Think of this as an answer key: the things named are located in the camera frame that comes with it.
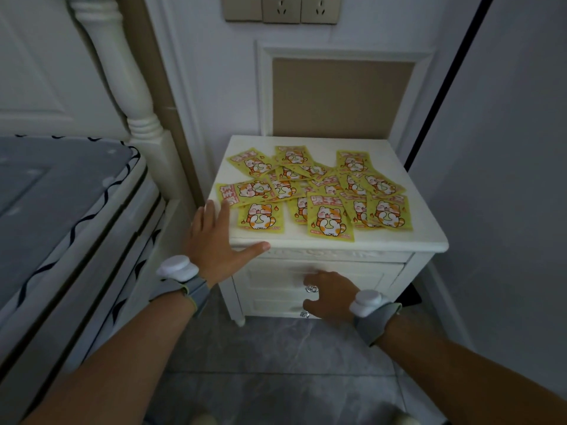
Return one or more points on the beige wall socket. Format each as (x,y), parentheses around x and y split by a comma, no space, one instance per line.
(281,7)
(320,8)

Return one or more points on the person's left forearm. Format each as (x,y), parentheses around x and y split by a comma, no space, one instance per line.
(115,367)

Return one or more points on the person's right forearm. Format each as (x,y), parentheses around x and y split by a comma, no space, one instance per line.
(465,380)

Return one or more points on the person's left thumb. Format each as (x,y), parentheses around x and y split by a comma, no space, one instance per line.
(252,250)

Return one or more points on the person's left hand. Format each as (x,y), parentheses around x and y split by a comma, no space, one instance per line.
(212,252)

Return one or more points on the white wooden nightstand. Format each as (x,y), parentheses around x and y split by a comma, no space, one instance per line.
(376,261)

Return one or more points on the person's right hand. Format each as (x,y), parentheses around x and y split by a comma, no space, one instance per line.
(336,298)

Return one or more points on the pile of yellow cat packets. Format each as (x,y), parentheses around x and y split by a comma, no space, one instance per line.
(330,219)

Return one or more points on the person's right fingers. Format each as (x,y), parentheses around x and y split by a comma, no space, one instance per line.
(315,278)

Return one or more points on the white wooden bed frame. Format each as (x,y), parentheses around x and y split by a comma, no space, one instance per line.
(133,97)

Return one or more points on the beige wall switch plate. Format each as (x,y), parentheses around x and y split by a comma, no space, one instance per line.
(241,6)

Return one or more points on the white wrist tracker grey band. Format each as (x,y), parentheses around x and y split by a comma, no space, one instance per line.
(370,305)
(178,267)

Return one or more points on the person's left middle finger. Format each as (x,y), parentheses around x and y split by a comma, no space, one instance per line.
(209,214)

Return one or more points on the grey mattress with wavy trim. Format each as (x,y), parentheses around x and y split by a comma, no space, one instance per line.
(48,203)

